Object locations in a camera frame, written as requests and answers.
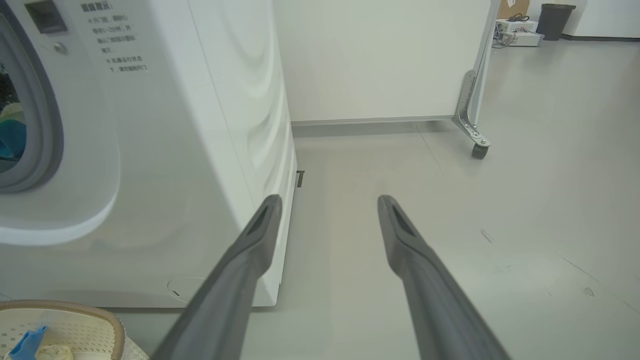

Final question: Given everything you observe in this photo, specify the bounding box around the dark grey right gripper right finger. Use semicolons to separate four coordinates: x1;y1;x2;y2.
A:
376;194;511;360

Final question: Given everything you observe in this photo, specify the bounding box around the flat white box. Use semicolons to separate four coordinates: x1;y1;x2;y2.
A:
500;31;545;48

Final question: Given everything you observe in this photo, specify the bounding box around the white partition board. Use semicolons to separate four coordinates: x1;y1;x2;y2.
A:
272;0;501;127

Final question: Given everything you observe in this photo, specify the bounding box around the black waste bin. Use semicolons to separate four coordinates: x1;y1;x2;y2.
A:
536;3;577;42

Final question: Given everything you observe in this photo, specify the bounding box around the brown cardboard box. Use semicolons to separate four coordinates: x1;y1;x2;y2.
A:
497;0;531;21

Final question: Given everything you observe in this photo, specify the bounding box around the white perforated storage box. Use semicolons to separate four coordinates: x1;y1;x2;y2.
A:
495;19;540;34

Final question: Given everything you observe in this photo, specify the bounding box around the cream perforated laundry basket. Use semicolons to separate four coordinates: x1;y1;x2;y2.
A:
0;299;151;360

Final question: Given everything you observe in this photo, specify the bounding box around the white appliance access flap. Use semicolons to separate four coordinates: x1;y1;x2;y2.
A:
166;276;208;303

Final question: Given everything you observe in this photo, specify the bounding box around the white front-load washing machine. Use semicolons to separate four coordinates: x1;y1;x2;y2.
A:
0;0;298;308

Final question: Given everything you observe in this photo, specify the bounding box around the grey metal partition leg bracket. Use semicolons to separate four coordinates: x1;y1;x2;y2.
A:
452;69;492;149

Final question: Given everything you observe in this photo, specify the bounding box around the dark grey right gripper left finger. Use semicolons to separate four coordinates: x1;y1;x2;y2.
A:
150;194;284;360

